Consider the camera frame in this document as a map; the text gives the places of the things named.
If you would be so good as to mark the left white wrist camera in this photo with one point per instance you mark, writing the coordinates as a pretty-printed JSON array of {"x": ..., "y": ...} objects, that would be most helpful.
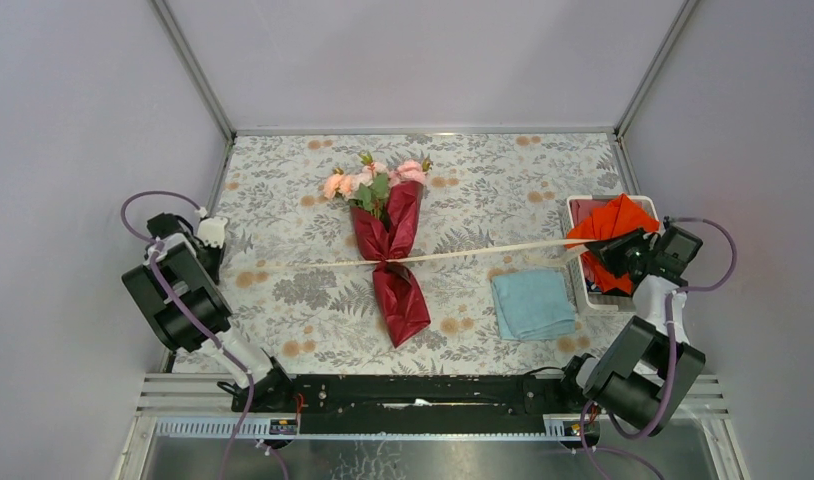
[{"x": 211, "y": 230}]

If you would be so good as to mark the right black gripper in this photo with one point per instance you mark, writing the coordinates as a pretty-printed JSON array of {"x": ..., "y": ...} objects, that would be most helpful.
[{"x": 608, "y": 250}]

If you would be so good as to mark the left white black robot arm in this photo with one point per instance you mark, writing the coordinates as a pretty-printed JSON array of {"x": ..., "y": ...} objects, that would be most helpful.
[{"x": 176, "y": 289}]

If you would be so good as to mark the aluminium front rail frame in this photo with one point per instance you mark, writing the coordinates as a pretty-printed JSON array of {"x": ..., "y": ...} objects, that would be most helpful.
[{"x": 192, "y": 404}]

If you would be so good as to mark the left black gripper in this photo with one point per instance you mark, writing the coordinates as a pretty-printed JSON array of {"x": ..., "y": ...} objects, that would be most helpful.
[{"x": 215, "y": 253}]

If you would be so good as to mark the dark red wrapping paper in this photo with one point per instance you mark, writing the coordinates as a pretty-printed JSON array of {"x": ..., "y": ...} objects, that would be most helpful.
[{"x": 387, "y": 243}]

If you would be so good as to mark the pink fake flower bunch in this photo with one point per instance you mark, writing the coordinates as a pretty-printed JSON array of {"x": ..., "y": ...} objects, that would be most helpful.
[{"x": 371, "y": 188}]

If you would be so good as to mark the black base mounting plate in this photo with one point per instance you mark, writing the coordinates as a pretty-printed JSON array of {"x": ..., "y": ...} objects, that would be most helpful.
[{"x": 433, "y": 405}]

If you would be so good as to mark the white plastic basket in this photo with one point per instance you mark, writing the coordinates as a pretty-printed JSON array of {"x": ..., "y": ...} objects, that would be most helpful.
[{"x": 588, "y": 297}]

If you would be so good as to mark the light blue folded cloth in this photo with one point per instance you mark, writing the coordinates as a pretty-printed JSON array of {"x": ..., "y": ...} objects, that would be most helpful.
[{"x": 532, "y": 305}]

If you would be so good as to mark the orange cloth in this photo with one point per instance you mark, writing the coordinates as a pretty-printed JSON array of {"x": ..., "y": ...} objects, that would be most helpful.
[{"x": 604, "y": 220}]

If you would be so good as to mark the floral patterned table mat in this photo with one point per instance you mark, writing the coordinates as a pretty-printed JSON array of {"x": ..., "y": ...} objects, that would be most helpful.
[{"x": 484, "y": 190}]

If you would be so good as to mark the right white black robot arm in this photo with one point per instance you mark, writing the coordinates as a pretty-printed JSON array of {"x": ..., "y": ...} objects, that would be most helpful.
[{"x": 648, "y": 369}]

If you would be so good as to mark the cream ribbon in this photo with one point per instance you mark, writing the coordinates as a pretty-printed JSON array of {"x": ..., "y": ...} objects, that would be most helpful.
[{"x": 573, "y": 248}]

